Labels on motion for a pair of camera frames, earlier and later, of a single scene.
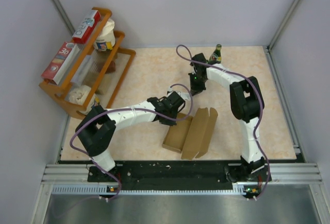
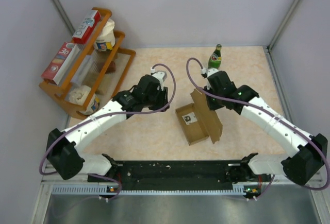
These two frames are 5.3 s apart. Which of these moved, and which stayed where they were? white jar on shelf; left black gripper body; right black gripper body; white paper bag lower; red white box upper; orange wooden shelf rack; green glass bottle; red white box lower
Moved: left black gripper body; right black gripper body
Stayed: white jar on shelf; white paper bag lower; red white box lower; orange wooden shelf rack; green glass bottle; red white box upper
